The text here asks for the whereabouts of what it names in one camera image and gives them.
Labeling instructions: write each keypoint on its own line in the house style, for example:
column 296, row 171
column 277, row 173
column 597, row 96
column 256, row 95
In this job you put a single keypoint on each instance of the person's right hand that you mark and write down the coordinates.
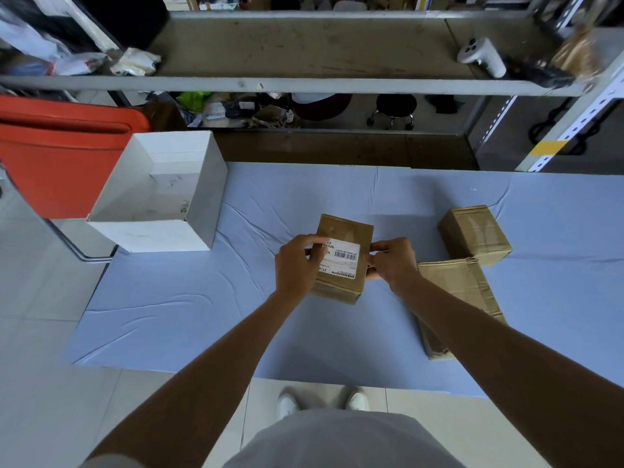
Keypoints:
column 395, row 265

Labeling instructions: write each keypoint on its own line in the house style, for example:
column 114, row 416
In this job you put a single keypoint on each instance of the person's left hand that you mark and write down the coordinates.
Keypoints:
column 295, row 270

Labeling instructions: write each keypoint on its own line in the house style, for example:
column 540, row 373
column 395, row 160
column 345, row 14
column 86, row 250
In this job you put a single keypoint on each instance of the white barcode label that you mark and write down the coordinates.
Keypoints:
column 343, row 258

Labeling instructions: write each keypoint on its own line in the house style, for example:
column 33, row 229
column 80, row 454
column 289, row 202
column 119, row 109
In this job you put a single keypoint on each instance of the large cardboard box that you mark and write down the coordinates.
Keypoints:
column 456, row 282

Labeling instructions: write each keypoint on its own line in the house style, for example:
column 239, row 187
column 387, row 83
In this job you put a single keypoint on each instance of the medium brown cardboard box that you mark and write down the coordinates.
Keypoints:
column 343, row 226

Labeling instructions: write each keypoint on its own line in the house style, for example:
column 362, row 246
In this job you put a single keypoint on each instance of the small brown cardboard box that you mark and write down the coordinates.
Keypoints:
column 473, row 233

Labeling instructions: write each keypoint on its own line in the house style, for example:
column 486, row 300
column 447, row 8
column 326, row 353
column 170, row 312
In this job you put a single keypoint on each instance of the white bin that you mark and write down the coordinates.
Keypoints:
column 205, row 190

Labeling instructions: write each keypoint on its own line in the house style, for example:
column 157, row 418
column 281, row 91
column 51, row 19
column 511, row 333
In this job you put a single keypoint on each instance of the person's right forearm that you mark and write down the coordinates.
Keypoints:
column 517, row 365

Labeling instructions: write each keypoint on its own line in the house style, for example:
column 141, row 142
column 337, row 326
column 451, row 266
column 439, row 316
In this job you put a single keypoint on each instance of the person's left forearm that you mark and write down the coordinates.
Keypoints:
column 195, row 380

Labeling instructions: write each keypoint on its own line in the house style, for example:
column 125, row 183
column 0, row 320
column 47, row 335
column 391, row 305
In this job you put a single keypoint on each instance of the person's left white shoe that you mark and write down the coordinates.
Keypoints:
column 287, row 405

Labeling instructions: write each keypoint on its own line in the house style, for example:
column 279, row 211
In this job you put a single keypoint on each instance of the person's white shoe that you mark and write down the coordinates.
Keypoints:
column 287, row 405
column 357, row 400

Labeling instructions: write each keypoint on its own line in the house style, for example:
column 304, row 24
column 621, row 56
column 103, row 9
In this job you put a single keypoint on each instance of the person's right white shoe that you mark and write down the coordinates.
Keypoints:
column 357, row 400

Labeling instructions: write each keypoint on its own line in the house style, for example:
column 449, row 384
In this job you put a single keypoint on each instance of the person's white shirt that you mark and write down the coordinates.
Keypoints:
column 341, row 443

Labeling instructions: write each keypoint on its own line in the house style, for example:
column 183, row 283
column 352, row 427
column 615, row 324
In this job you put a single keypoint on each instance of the blue table cloth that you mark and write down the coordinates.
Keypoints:
column 536, row 287

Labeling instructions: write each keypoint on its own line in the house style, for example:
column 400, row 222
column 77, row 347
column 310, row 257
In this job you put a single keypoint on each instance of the black rolling stool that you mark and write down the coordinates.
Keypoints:
column 396, row 104

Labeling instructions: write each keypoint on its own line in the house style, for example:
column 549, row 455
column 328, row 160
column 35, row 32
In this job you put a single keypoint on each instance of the yellow tape strip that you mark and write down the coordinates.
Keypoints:
column 547, row 148

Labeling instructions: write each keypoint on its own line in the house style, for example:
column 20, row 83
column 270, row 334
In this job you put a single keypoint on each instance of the bright green bag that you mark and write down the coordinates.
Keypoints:
column 194, row 99

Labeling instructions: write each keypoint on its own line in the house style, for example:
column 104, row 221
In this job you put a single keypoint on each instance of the long gray shelf board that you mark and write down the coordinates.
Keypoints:
column 302, row 53

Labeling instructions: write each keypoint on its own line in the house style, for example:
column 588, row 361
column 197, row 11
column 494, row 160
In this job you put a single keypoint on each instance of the white handheld controller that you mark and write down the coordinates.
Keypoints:
column 482, row 55

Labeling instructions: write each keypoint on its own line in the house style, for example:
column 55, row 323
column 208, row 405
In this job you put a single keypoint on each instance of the small black device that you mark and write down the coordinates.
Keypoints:
column 541, row 73

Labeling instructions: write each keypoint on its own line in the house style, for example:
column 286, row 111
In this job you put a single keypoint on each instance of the white crumpled cloth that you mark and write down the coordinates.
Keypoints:
column 134, row 62

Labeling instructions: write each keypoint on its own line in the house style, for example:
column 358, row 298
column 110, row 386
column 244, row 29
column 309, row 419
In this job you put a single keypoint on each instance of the red plastic chair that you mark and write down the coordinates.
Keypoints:
column 53, row 160

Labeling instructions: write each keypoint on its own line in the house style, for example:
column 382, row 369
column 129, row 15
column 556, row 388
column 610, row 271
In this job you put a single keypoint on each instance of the crinkled brown bag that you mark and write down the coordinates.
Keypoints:
column 577, row 55

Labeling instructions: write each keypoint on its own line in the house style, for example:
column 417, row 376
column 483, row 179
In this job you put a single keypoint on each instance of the hanging clothes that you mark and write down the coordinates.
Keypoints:
column 39, row 38

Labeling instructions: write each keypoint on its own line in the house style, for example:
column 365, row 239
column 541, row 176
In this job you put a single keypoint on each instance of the white perforated shelf post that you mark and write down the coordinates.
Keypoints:
column 497, row 121
column 580, row 121

